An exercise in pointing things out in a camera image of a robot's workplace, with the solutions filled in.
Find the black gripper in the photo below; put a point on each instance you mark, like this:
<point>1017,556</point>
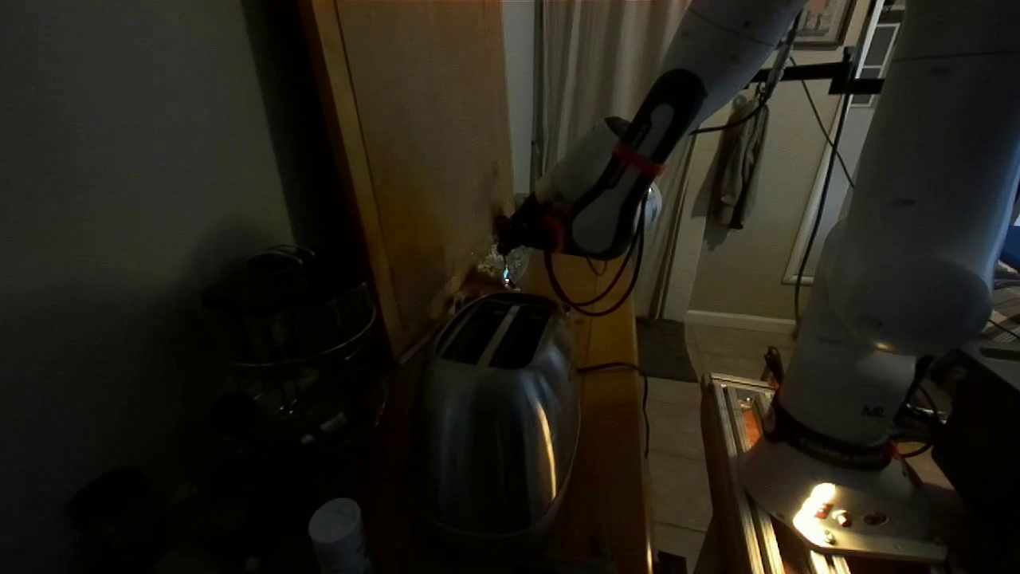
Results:
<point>527,230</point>

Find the silver metal spoon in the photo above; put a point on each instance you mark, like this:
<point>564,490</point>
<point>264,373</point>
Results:
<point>511,268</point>

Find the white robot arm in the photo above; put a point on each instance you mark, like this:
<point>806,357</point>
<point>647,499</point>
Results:
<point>914,211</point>

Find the white cylindrical cup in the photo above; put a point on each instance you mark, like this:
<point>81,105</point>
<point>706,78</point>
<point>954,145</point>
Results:
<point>340,536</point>

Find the large wooden board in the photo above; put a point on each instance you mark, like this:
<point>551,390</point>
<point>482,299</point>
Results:
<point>425,160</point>

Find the light window curtain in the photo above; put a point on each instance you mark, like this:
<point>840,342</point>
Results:
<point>578,66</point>

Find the silver toaster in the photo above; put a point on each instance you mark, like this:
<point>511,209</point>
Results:
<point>495,415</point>

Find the hanging grey cloth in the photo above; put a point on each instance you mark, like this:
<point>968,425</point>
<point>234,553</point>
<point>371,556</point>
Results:
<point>739,165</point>

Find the black horizontal bar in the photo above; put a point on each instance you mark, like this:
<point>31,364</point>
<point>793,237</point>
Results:
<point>809,75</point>

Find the aluminium mounting frame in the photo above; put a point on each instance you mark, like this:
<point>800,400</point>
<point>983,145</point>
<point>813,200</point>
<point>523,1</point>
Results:
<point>734,479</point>

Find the framed wall picture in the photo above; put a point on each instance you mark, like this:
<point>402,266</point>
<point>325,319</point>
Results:
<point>823,21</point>

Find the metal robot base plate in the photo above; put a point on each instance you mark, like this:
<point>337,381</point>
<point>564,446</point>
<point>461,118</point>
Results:
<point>840,505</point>

